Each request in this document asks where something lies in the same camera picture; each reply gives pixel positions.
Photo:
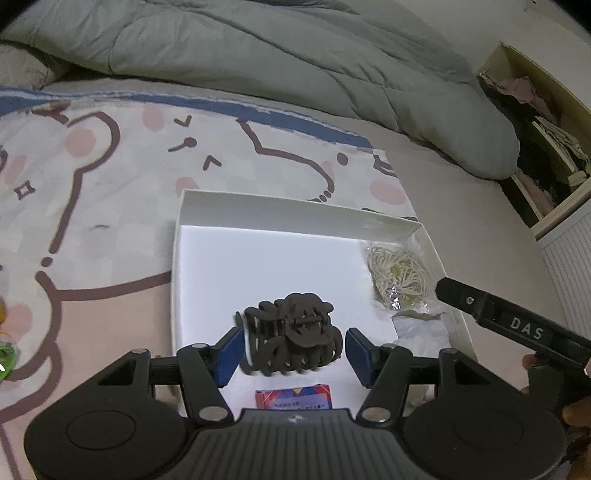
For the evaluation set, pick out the grey duvet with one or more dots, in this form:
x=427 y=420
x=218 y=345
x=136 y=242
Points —
x=277 y=60

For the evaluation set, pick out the green plastic toy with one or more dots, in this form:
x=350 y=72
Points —
x=8 y=362

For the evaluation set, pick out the bear printed blanket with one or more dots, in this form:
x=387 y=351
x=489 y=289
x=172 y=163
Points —
x=115 y=207

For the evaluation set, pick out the white slatted cabinet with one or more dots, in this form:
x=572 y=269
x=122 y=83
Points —
x=572 y=267

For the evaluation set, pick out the pink folded clothes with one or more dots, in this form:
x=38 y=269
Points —
x=538 y=194

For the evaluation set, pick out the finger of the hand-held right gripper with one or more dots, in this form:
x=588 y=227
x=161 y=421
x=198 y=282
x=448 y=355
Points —
x=461 y=297

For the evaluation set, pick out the white cardboard box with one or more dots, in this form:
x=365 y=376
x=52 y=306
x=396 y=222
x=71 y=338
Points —
x=277 y=258

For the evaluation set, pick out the person's right hand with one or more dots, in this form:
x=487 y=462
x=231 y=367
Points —
x=577 y=413

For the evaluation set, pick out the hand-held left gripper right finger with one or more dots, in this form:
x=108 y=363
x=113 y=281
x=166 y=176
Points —
x=360 y=357

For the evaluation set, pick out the yellow toy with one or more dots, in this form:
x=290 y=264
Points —
x=2 y=311

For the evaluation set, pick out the small red blue card box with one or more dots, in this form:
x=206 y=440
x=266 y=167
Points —
x=295 y=396

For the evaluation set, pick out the bag of rubber bands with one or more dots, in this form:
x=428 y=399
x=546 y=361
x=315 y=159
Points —
x=401 y=272

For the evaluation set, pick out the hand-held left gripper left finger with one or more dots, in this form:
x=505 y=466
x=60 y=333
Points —
x=228 y=357

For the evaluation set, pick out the beige folded clothes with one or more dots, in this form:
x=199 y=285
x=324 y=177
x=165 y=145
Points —
x=563 y=138

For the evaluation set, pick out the cream wooden shelf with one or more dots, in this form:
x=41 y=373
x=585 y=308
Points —
x=563 y=214

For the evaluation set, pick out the grey white crumpled wad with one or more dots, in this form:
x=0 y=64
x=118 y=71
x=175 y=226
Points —
x=422 y=332

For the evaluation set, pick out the dark clothes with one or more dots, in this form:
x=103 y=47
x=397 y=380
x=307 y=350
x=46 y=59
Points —
x=531 y=152

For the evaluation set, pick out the dark brown hair claw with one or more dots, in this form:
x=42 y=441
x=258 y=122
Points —
x=295 y=337

